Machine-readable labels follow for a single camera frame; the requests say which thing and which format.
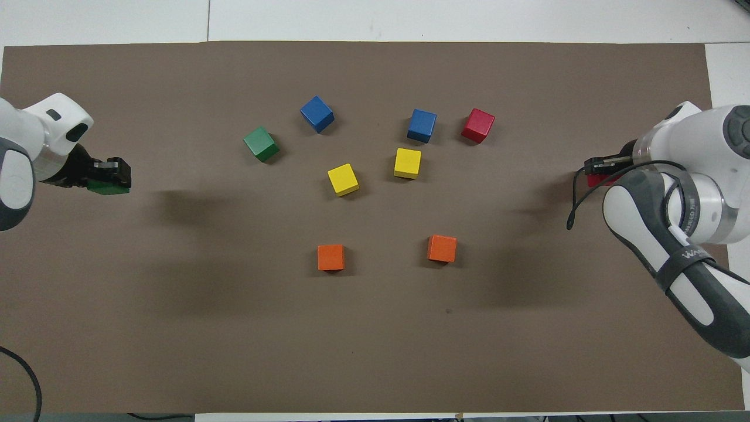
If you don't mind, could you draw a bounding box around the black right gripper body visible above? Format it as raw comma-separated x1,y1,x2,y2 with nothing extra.
612,139,638,173

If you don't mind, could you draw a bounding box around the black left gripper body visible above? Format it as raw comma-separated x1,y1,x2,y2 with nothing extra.
41,144,109,188

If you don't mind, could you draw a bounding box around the green wooden cube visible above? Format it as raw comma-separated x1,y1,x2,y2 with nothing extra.
87,179,131,196
243,126,280,164

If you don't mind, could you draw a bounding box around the orange wooden cube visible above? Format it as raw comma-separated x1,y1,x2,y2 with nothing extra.
427,234,458,264
317,244,345,272

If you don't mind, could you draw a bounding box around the blue wooden cube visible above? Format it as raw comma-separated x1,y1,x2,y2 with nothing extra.
407,108,437,144
300,96,335,134

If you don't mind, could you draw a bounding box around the yellow wooden cube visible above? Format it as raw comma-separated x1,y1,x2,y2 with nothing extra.
393,148,422,180
327,163,360,197

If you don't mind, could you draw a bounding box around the brown paper mat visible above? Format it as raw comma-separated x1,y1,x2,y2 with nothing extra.
0,40,745,414

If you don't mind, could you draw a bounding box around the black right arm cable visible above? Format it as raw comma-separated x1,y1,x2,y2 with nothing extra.
567,161,686,230

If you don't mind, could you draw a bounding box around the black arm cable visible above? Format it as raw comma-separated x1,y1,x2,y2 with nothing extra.
0,346,43,422
567,161,686,230

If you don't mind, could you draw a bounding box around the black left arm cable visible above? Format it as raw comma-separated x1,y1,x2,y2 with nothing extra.
0,346,43,422

